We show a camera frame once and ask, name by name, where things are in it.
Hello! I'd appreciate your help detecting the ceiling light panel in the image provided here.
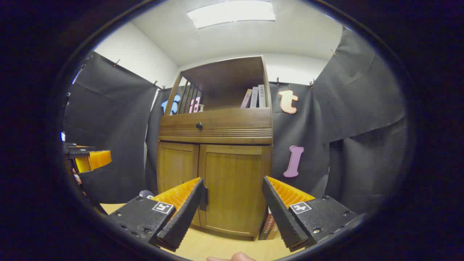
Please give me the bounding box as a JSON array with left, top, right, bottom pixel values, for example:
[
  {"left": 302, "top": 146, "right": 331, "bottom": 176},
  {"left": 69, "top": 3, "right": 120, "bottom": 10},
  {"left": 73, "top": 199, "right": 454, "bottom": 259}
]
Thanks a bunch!
[{"left": 187, "top": 0, "right": 276, "bottom": 29}]

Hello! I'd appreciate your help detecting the red-brown book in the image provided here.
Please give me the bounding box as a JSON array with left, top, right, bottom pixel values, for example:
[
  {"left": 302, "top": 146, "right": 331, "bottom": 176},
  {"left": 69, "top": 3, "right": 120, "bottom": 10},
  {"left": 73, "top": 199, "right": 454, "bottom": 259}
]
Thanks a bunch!
[{"left": 258, "top": 207, "right": 275, "bottom": 240}]

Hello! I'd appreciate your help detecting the wooden cabinet drawer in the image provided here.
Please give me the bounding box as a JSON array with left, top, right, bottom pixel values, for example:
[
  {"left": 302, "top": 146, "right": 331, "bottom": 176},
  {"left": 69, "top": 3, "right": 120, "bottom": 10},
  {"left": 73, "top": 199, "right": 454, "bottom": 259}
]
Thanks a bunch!
[{"left": 159, "top": 108, "right": 272, "bottom": 138}]

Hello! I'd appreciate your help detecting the black backdrop cloth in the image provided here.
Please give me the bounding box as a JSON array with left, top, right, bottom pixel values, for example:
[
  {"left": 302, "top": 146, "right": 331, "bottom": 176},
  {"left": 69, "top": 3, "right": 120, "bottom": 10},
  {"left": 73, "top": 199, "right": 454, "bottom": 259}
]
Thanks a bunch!
[{"left": 63, "top": 27, "right": 406, "bottom": 214}]

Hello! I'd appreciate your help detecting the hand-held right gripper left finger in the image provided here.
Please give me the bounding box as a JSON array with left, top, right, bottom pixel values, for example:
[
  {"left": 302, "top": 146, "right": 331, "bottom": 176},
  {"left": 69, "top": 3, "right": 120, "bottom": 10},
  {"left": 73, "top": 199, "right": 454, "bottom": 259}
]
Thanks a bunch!
[{"left": 108, "top": 177, "right": 206, "bottom": 252}]

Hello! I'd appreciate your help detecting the wooden double-door shoe cabinet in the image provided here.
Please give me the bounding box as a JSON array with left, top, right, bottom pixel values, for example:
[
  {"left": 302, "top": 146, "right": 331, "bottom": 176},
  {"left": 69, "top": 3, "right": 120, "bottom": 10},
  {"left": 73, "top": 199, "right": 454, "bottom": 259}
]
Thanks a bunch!
[{"left": 157, "top": 55, "right": 273, "bottom": 241}]

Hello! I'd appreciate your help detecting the wooden cabinet door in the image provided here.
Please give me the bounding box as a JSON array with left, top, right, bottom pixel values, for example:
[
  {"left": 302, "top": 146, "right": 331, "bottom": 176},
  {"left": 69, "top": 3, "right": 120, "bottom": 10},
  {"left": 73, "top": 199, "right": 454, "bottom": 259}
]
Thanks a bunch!
[
  {"left": 198, "top": 144, "right": 269, "bottom": 238},
  {"left": 157, "top": 141, "right": 200, "bottom": 227}
]

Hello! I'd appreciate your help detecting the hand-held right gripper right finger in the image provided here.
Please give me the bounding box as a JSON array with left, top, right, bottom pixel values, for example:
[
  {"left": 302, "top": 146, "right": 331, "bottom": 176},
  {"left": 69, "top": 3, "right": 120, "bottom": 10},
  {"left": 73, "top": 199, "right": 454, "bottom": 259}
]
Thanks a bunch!
[{"left": 262, "top": 176, "right": 359, "bottom": 252}]

